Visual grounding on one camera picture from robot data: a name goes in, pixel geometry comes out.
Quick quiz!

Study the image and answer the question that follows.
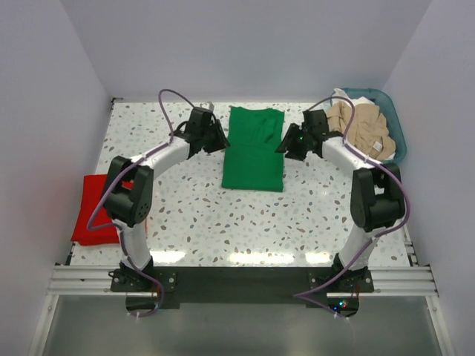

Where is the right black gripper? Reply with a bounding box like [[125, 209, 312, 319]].
[[275, 123, 312, 162]]

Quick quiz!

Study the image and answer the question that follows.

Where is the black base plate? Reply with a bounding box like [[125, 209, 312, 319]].
[[110, 265, 374, 311]]

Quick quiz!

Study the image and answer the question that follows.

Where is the white crumpled shirt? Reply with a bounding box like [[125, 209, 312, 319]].
[[332, 88, 395, 164]]

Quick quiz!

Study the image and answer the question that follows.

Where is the beige crumpled shirt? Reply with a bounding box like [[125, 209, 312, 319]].
[[325, 101, 397, 160]]

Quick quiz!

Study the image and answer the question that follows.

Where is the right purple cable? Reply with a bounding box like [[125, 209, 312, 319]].
[[292, 96, 411, 317]]

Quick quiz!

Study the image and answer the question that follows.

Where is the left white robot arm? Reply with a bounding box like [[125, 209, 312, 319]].
[[100, 107, 230, 291]]

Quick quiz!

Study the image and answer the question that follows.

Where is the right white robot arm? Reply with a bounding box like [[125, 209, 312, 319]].
[[275, 110, 407, 291]]

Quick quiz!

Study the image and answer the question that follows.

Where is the teal plastic basket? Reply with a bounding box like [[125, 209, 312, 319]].
[[330, 88, 407, 164]]

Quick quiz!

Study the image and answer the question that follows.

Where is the red folded t shirt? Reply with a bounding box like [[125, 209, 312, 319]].
[[70, 174, 134, 246]]

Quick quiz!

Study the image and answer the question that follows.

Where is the green polo shirt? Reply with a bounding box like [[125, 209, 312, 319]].
[[222, 107, 284, 192]]

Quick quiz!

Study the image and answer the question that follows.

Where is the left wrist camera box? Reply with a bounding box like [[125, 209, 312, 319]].
[[200, 102, 214, 111]]

